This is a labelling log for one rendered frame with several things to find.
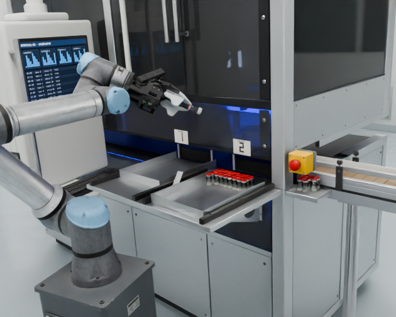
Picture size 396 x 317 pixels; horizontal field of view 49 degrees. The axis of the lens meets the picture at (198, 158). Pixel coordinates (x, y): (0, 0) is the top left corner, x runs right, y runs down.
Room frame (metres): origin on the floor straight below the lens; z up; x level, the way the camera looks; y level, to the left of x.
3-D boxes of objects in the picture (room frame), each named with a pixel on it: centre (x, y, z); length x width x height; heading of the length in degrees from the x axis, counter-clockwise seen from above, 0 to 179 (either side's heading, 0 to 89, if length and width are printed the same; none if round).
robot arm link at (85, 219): (1.16, 0.33, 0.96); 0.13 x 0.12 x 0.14; 47
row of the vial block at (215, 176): (1.57, -0.11, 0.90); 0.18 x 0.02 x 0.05; 45
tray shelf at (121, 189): (1.65, 0.06, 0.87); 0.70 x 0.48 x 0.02; 46
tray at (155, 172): (1.82, 0.13, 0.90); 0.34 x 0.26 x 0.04; 136
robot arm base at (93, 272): (1.15, 0.32, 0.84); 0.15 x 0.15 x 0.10
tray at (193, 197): (1.50, -0.03, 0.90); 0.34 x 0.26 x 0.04; 135
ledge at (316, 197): (1.51, -0.41, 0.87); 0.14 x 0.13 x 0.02; 136
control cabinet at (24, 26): (2.06, 0.69, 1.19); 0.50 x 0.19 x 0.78; 147
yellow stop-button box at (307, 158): (1.49, -0.37, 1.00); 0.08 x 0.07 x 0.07; 136
